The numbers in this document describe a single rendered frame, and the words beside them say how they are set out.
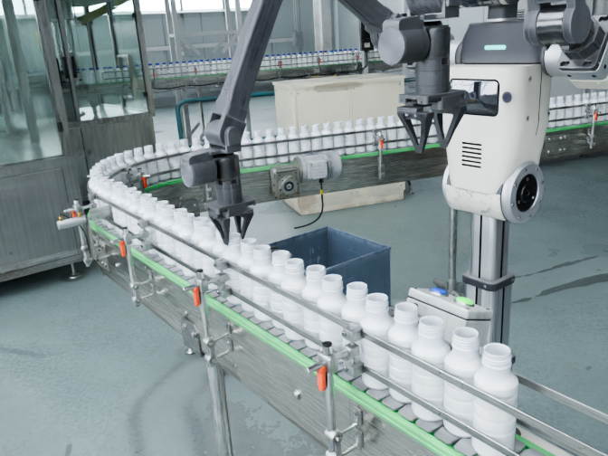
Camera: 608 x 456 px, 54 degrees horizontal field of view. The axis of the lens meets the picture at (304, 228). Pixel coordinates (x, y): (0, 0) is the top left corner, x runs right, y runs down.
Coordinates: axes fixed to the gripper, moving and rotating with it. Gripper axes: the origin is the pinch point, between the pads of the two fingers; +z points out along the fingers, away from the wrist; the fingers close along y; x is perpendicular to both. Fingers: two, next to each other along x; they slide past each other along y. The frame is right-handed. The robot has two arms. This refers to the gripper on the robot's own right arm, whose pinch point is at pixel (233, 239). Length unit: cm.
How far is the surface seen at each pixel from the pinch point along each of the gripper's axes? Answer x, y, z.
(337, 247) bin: -35, -60, 27
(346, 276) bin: -10, -43, 25
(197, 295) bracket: 1.4, 11.2, 10.1
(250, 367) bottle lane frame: 10.7, 4.8, 27.0
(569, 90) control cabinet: -250, -584, 34
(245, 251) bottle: 7.0, 1.1, 0.9
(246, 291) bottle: 7.4, 2.0, 10.1
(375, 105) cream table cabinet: -287, -319, 23
